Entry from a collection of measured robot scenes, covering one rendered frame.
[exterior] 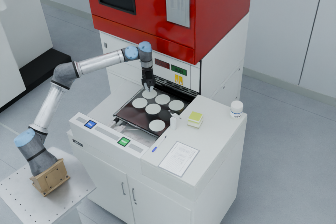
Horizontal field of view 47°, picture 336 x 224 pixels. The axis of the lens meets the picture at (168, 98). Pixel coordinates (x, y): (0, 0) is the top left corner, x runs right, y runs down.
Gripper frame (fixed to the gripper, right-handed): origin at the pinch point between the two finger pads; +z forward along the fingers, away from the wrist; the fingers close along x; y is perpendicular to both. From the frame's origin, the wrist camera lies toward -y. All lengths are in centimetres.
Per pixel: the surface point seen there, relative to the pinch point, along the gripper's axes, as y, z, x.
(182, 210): -72, 29, -10
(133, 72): 28.7, 5.4, 9.8
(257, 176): -8, 97, -81
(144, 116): -15.4, 7.4, 5.3
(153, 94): 4.7, 7.3, -2.3
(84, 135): -26, 8, 42
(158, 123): -23.1, 7.3, -3.2
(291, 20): 99, 20, -135
